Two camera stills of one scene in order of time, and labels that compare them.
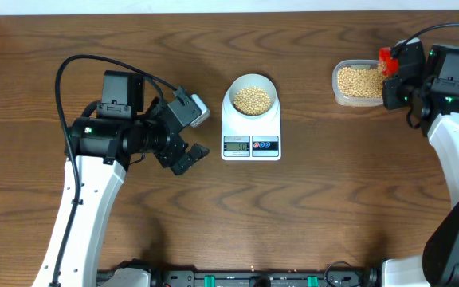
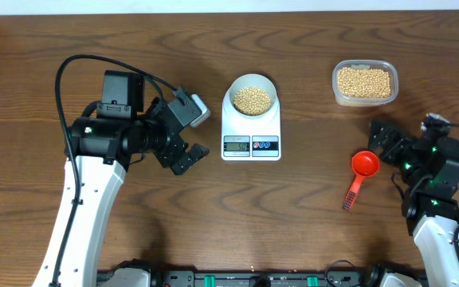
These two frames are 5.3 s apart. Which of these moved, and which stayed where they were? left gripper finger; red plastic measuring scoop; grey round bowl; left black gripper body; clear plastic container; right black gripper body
Moved: red plastic measuring scoop; right black gripper body
Stayed: left gripper finger; clear plastic container; left black gripper body; grey round bowl
